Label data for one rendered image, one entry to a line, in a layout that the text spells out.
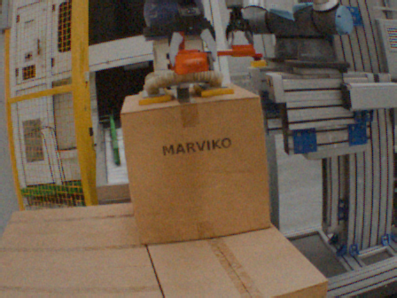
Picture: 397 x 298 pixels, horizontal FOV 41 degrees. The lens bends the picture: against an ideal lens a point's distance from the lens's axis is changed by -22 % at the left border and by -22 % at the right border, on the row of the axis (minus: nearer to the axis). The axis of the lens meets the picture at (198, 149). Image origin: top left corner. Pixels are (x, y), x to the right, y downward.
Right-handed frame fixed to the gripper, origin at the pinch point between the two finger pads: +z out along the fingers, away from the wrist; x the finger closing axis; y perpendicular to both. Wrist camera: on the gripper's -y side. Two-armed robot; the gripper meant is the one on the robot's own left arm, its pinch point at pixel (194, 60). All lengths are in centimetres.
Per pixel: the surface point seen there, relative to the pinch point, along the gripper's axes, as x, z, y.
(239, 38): -159, -9, 979
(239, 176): -11.3, 35.0, 30.1
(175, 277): 11, 53, -3
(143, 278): 20, 53, -2
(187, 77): -0.5, 6.3, 41.6
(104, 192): 34, 49, 93
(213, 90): -7.7, 11.4, 43.3
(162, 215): 12, 44, 30
